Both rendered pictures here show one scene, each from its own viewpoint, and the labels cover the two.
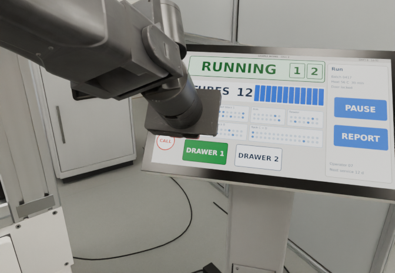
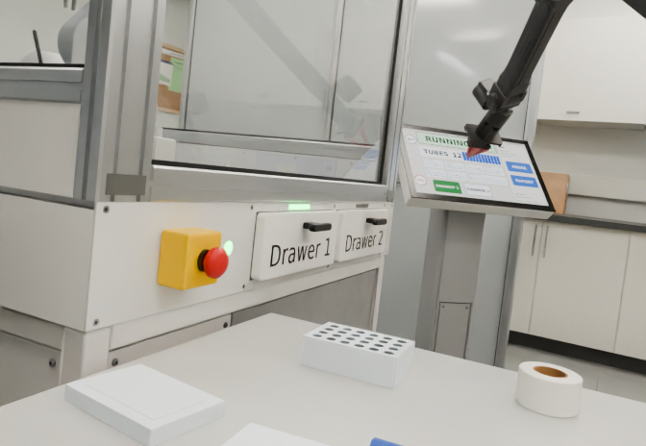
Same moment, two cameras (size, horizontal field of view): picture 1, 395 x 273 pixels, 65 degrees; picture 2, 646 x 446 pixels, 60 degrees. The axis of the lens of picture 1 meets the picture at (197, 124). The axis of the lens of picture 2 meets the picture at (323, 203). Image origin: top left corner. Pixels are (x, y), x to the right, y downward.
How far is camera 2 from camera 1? 142 cm
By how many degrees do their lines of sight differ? 34
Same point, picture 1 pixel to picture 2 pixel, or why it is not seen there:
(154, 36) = not seen: hidden behind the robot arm
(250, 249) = (455, 284)
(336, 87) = (504, 156)
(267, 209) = (467, 244)
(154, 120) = (474, 136)
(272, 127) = (479, 174)
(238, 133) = (462, 177)
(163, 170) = (426, 196)
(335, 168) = (518, 196)
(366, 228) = (484, 327)
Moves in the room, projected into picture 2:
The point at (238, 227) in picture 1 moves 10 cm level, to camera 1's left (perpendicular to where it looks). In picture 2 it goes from (448, 263) to (424, 263)
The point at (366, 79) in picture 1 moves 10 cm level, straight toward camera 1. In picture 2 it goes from (516, 153) to (526, 152)
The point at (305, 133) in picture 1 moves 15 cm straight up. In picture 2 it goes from (498, 179) to (504, 133)
